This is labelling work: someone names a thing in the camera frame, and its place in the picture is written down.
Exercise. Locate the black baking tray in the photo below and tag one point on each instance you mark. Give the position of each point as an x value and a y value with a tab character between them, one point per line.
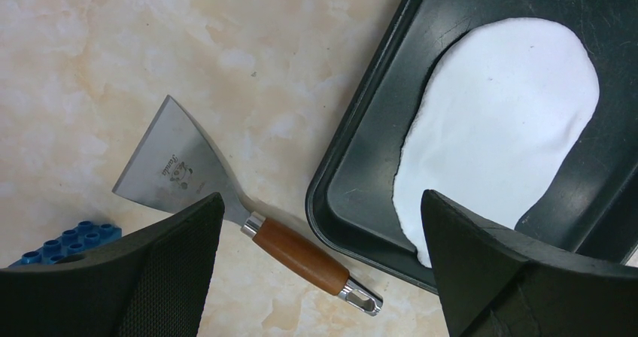
590	207

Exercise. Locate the yellow red blue toy block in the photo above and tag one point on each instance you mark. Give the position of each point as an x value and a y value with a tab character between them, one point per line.
86	235

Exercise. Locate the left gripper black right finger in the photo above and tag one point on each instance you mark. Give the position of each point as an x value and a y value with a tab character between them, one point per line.
494	281

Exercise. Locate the metal scraper wooden handle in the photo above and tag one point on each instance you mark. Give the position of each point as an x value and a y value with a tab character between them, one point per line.
175	165

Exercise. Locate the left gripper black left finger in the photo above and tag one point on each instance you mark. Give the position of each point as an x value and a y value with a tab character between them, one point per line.
152	282

